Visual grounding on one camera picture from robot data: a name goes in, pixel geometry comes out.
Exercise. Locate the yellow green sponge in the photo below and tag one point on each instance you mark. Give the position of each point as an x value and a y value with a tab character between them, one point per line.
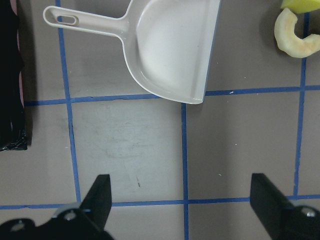
301	6

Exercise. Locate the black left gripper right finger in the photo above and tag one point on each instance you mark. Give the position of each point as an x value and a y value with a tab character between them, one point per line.
271	207

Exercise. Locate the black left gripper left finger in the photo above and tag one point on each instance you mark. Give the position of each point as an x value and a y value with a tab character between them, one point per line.
97	203

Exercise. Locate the beige plastic dustpan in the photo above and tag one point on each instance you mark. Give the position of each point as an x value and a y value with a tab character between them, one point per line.
167	44

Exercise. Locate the black trash bag bin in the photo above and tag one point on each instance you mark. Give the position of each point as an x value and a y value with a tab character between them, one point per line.
13	134

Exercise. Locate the pale apple peel slice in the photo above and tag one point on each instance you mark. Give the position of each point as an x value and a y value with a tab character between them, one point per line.
288	42

